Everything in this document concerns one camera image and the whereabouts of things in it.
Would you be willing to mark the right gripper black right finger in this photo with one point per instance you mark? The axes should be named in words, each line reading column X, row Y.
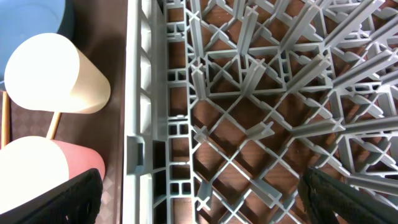
column 323, row 197

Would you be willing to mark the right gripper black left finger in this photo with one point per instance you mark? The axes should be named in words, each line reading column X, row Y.
column 77, row 200

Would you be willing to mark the pink cup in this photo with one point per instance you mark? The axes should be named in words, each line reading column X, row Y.
column 33, row 165

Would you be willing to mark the wooden chopstick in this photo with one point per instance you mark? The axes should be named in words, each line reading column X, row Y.
column 53, row 125
column 5, row 120

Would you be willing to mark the cream white cup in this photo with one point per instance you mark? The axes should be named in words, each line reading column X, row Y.
column 47, row 72

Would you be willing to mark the dark blue plate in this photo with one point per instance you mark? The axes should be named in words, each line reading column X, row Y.
column 23, row 19

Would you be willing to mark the grey plastic dishwasher rack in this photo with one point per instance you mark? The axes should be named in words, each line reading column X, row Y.
column 228, row 102

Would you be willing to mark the brown serving tray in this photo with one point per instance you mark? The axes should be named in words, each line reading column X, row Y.
column 99, row 33

